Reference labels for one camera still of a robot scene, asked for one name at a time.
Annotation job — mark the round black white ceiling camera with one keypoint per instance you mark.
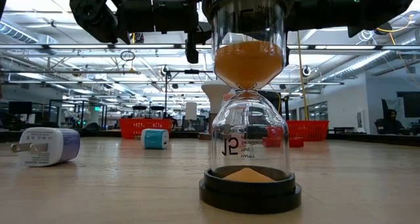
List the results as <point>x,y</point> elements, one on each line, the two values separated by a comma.
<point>306,71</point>
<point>164,71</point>

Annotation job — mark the teal white wall charger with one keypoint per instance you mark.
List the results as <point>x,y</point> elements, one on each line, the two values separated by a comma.
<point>154,140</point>

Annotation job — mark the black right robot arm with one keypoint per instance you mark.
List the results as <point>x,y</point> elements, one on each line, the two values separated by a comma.
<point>328,13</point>

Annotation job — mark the large orange sand hourglass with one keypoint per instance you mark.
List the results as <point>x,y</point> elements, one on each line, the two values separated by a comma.
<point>249,197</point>

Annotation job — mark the purple white wall charger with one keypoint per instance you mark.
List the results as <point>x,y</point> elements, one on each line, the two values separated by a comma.
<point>49,148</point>

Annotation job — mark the black aluminium table frame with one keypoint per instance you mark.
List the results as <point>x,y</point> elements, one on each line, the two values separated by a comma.
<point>108,134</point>

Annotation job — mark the black monitor screen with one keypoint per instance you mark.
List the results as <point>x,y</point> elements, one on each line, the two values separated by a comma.
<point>19,108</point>
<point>411,104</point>

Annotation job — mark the small red plastic basket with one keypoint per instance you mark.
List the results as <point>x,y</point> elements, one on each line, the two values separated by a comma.
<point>308,128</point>
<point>144,127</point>

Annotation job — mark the white cylindrical background lamp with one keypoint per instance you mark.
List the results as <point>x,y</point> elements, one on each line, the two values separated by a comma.
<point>191,111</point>

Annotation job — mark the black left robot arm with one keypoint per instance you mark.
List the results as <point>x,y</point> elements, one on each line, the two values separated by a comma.
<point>98,13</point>

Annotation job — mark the black capped white sand hourglass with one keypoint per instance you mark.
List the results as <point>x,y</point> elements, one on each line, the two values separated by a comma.
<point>139,107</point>

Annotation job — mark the black camera stand pole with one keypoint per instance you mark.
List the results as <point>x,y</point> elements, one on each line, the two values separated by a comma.
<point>165,96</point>

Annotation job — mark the person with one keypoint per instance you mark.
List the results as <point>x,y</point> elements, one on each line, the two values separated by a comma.
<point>390,123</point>

